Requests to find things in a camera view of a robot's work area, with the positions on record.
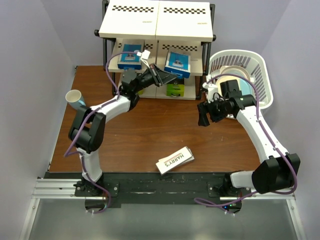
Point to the black green razor package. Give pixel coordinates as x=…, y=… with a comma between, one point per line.
x=176, y=88

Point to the aluminium rail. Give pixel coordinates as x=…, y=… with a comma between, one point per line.
x=149, y=206

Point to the blue razor package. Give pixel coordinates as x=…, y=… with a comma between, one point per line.
x=178, y=63

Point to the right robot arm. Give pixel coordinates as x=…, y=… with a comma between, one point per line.
x=278, y=168

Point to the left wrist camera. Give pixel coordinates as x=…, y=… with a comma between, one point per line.
x=143, y=57

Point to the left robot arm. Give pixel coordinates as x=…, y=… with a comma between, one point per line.
x=88, y=127

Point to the blue booklet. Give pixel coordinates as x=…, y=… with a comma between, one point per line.
x=129, y=59

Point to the white three-tier shelf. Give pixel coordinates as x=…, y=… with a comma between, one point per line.
x=162, y=25

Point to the blue ceramic mug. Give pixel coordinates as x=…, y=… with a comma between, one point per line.
x=75, y=99

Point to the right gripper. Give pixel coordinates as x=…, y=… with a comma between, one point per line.
x=203, y=107

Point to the white Harry's razor box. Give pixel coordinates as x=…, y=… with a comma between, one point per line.
x=176, y=159

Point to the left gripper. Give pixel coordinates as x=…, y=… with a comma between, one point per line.
x=159, y=76

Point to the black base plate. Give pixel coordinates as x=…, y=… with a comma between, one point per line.
x=177, y=188

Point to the white plastic basket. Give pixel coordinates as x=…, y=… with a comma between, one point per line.
x=253, y=63

